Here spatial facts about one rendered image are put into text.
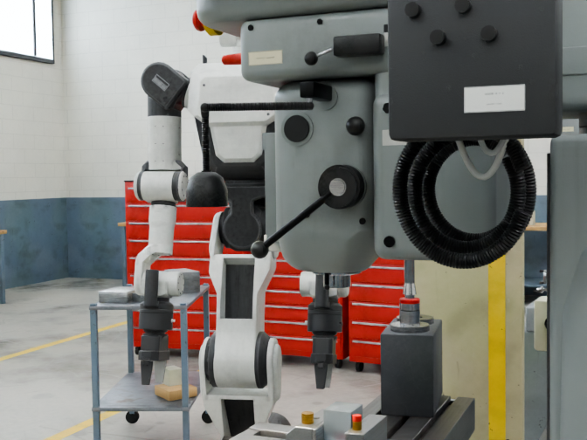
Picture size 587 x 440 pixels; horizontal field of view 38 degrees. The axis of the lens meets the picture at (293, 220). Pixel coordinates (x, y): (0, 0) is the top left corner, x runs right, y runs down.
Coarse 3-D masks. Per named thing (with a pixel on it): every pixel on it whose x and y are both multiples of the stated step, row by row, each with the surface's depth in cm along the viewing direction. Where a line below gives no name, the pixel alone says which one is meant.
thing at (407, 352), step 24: (384, 336) 191; (408, 336) 190; (432, 336) 188; (384, 360) 191; (408, 360) 190; (432, 360) 189; (384, 384) 192; (408, 384) 190; (432, 384) 189; (384, 408) 192; (408, 408) 191; (432, 408) 189
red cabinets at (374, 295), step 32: (128, 192) 692; (128, 224) 694; (192, 224) 676; (128, 256) 696; (192, 256) 679; (288, 288) 653; (352, 288) 626; (384, 288) 613; (192, 320) 681; (288, 320) 654; (352, 320) 628; (384, 320) 614; (288, 352) 656; (352, 352) 629
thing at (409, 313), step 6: (402, 306) 194; (408, 306) 193; (414, 306) 193; (402, 312) 194; (408, 312) 193; (414, 312) 193; (402, 318) 194; (408, 318) 193; (414, 318) 193; (402, 324) 194; (408, 324) 193; (414, 324) 193
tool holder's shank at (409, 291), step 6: (408, 264) 194; (414, 264) 194; (408, 270) 194; (414, 270) 194; (408, 276) 194; (414, 276) 194; (408, 282) 194; (414, 282) 194; (408, 288) 194; (414, 288) 194; (408, 294) 194; (414, 294) 194
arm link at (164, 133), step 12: (156, 120) 223; (168, 120) 223; (180, 120) 226; (156, 132) 223; (168, 132) 223; (180, 132) 227; (156, 144) 223; (168, 144) 223; (180, 144) 227; (156, 156) 223; (168, 156) 223; (180, 156) 227; (144, 168) 225; (156, 168) 223; (168, 168) 223; (180, 168) 223; (180, 180) 220; (180, 192) 220
